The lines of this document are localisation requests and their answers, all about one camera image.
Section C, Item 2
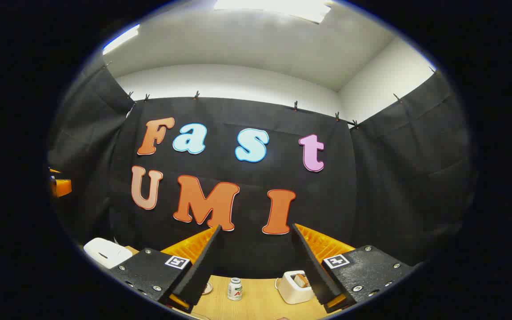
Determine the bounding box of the black backdrop cloth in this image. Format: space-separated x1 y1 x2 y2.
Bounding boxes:
47 67 476 278

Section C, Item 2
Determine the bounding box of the white rice cooker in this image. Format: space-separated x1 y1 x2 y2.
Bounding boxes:
83 237 133 270

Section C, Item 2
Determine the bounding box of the small white green-label bottle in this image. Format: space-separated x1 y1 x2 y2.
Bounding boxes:
228 277 243 301

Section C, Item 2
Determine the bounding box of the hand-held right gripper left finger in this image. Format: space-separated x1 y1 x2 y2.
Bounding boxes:
108 224 222 314

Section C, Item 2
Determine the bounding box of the cream toaster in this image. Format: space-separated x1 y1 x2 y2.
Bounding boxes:
276 270 314 305

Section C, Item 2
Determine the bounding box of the narrow ceiling light panel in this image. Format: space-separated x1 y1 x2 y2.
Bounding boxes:
103 24 141 55

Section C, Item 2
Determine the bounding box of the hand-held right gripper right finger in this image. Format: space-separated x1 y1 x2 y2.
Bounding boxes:
292 223 417 315

